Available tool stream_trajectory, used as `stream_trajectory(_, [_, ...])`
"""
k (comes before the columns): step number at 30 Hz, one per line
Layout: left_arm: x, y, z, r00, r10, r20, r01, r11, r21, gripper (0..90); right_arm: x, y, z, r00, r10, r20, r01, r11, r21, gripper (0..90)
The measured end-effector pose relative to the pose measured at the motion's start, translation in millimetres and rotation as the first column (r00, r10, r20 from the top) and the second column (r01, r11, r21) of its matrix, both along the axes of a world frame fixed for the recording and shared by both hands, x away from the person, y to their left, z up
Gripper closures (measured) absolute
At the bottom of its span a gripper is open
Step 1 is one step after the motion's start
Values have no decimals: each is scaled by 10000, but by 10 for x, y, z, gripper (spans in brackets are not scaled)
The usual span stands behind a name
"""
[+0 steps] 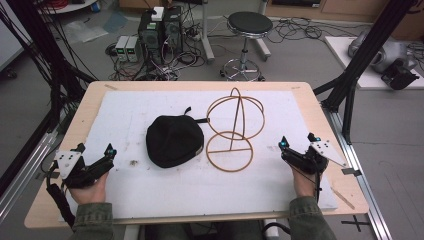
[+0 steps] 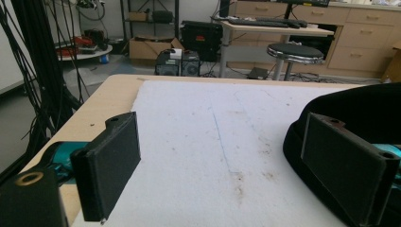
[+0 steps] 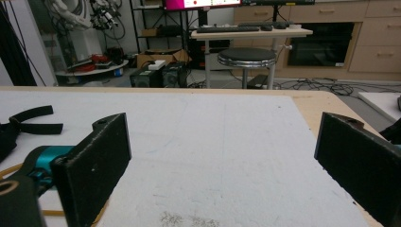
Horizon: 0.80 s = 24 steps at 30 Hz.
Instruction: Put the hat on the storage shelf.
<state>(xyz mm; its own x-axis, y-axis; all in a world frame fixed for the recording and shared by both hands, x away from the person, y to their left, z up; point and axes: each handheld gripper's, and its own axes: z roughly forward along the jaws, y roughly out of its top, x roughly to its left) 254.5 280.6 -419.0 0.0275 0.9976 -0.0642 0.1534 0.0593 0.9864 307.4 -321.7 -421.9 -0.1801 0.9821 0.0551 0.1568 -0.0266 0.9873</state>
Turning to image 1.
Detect black cap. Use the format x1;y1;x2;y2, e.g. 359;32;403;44
145;106;210;169

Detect black frame post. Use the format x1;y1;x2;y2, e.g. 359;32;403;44
0;0;98;134
312;0;422;145

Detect person's left hand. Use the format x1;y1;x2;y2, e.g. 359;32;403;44
69;172;110;205

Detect white desk leg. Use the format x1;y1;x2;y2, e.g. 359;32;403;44
253;0;273;63
199;0;216;65

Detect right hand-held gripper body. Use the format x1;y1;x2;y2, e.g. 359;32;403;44
280;139;350;176

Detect white tube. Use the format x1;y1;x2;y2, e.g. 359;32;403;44
262;219;281;240

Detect white floor platform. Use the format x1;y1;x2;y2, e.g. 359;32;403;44
324;35;424;91

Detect black floor cables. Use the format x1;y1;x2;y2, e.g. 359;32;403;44
266;15;354;45

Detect white power supply unit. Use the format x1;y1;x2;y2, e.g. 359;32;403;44
114;35;130;63
126;35;143;63

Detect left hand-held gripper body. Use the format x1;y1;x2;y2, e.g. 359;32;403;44
49;149;115;190

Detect tangle of floor cables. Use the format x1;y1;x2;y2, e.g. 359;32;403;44
105;19;209;82

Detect black computer tower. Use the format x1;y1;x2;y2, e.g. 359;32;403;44
162;5;184;57
137;12;165;65

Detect white table mat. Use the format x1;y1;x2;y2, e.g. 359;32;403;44
59;89;339;223

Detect aluminium rail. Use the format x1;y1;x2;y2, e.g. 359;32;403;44
323;107;394;240
0;130;60;222

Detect grey robot head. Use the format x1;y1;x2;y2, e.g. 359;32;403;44
347;27;422;92

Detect thick black gripper cable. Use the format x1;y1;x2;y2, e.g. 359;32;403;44
45;162;77;231

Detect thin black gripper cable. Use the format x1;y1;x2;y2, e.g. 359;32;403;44
293;156;324;205

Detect small white box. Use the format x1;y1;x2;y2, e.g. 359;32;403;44
151;6;165;22

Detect person's right hand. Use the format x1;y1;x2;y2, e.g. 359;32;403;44
291;164;317;199

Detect black round stool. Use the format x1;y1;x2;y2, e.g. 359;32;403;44
219;11;275;83

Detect clear plastic sheet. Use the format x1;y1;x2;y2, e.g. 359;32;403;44
62;19;109;45

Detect grey tape tab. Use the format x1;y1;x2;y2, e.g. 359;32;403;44
341;167;363;178

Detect wooden ring hat stand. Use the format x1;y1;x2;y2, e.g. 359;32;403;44
205;87;266;173

